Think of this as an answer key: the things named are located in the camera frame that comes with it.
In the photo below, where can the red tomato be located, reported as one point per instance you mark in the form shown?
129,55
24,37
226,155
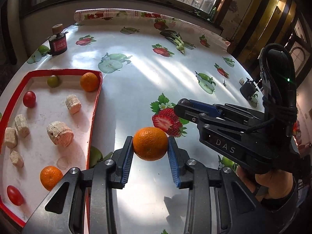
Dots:
15,195
29,99

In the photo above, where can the small orange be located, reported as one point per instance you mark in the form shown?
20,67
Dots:
50,176

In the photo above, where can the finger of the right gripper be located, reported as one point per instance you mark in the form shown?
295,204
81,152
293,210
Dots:
210,110
193,115

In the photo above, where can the orange tangerine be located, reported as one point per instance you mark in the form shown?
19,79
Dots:
89,82

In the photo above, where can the dark jar with cork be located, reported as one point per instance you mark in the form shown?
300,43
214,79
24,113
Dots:
58,41

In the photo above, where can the orange among blocks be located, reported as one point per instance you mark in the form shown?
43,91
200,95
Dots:
150,143

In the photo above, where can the fruit print tablecloth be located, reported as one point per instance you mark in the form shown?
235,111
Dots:
146,68

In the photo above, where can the dark grey plum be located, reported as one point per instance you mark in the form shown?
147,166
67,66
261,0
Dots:
185,101

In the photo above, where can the black cup with straw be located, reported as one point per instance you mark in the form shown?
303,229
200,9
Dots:
248,89

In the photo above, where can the green round fruit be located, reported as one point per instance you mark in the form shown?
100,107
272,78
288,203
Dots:
53,81

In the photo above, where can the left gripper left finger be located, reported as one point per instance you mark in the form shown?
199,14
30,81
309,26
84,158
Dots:
110,174

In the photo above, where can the large beige cork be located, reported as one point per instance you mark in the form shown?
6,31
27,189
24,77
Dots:
60,134

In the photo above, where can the red rectangular tray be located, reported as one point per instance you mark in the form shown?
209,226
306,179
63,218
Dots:
52,118

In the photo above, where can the person's right hand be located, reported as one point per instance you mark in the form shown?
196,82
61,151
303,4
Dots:
279,184

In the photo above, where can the beige block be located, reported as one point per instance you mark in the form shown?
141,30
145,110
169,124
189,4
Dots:
21,125
73,104
10,138

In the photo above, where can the small beige cork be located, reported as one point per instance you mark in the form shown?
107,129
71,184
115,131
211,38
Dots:
16,159

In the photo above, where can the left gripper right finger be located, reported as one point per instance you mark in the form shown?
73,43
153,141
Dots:
190,174

